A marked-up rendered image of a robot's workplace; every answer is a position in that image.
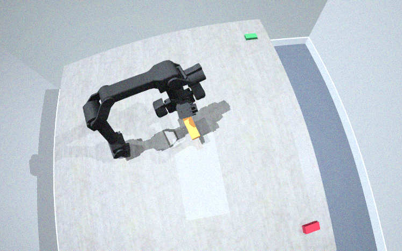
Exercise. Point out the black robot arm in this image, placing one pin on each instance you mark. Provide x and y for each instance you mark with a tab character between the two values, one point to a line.
165	76

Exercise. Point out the green rectangular block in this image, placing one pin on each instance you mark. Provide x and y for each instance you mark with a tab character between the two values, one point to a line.
251	36

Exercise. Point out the red rectangular block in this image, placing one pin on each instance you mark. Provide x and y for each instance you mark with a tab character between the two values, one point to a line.
311	227

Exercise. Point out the orange bar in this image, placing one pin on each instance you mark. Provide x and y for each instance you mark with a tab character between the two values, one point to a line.
191	128

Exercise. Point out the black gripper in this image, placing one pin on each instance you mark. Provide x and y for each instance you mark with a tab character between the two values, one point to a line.
160	106

